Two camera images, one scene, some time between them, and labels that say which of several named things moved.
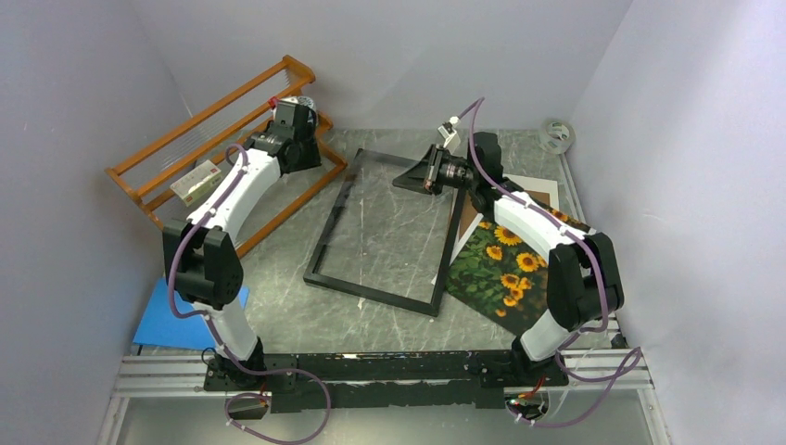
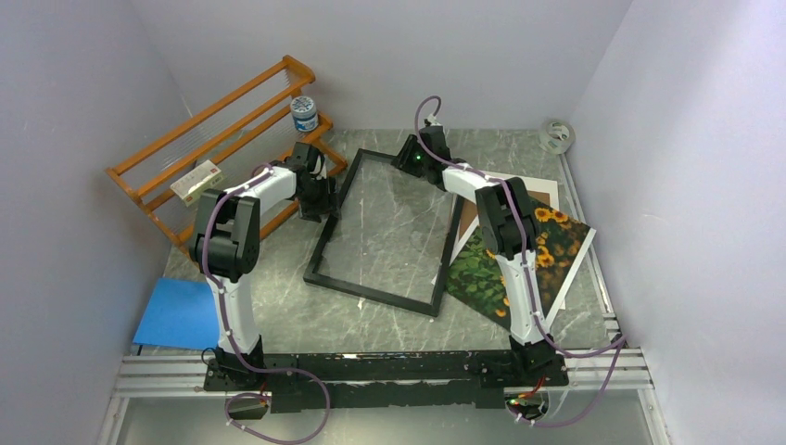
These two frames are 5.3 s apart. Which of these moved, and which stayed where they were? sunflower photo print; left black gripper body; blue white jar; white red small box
Moved: left black gripper body
Stayed: sunflower photo print; white red small box; blue white jar
